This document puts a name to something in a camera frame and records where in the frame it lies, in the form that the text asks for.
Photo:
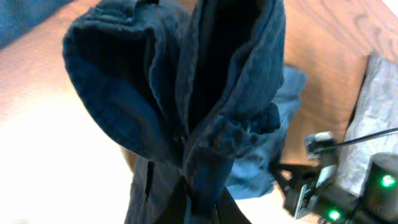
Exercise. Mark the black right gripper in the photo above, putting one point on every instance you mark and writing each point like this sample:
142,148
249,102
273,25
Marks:
311,190

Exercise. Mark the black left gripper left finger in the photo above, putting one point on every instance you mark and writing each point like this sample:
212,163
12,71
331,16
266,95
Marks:
177,210

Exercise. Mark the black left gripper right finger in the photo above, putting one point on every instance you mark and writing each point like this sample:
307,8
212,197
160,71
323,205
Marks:
227,211

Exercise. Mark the navy blue shorts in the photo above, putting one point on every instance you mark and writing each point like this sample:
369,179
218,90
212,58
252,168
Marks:
202,94

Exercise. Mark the grey shorts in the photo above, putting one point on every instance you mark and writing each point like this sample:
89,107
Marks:
376,110

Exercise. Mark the folded navy blue garment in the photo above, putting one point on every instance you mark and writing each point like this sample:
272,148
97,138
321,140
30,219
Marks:
20,16

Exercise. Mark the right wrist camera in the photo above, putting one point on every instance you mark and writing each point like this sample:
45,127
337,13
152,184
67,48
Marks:
321,147

